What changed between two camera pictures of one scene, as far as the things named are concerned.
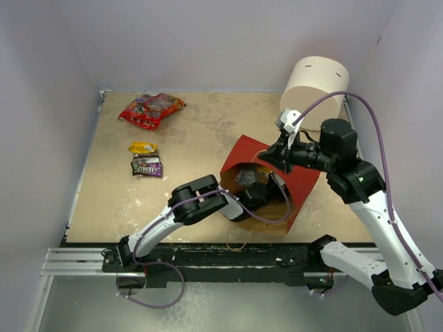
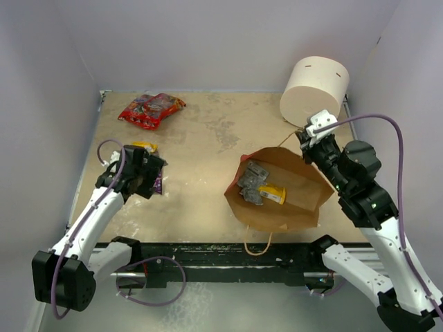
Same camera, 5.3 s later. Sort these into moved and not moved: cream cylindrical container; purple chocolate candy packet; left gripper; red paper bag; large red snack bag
Moved: purple chocolate candy packet; red paper bag; left gripper
Not moved: cream cylindrical container; large red snack bag
